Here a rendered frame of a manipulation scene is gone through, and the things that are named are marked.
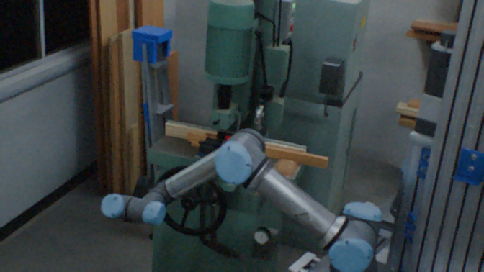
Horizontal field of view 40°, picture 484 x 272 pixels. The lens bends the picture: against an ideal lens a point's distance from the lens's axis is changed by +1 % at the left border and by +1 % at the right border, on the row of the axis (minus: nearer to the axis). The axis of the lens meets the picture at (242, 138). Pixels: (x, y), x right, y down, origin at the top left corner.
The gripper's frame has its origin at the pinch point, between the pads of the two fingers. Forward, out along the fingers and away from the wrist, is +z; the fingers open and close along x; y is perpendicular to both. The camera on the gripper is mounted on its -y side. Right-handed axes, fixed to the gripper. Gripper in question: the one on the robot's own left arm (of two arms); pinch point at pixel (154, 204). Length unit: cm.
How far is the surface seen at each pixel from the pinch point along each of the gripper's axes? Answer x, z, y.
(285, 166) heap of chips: 42, 21, -23
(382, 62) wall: 50, 240, -120
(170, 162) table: -4.2, 17.6, -16.7
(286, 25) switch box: 29, 33, -81
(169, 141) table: -9.8, 26.1, -25.6
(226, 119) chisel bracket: 14.9, 20.2, -37.4
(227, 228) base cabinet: 20.2, 30.2, 5.4
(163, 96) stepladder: -48, 98, -54
